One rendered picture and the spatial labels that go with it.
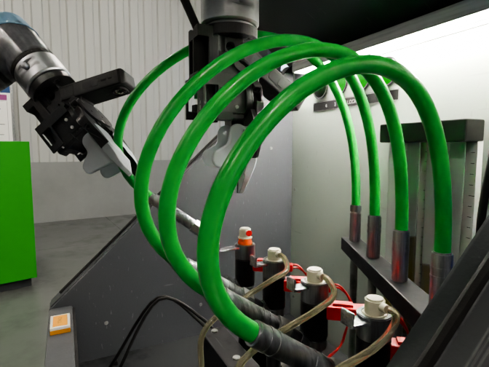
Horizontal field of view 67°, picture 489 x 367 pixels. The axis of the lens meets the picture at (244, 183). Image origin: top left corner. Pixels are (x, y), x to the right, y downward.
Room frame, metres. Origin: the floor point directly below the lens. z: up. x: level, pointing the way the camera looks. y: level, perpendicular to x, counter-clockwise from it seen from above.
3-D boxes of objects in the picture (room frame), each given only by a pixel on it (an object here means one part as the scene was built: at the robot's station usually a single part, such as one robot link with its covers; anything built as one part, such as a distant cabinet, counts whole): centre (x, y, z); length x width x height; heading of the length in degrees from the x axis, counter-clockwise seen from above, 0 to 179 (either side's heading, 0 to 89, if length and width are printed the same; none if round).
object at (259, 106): (0.48, -0.01, 1.28); 0.05 x 0.02 x 0.09; 26
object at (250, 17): (0.49, 0.02, 1.42); 0.08 x 0.08 x 0.05
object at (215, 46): (0.49, 0.03, 1.34); 0.09 x 0.08 x 0.12; 116
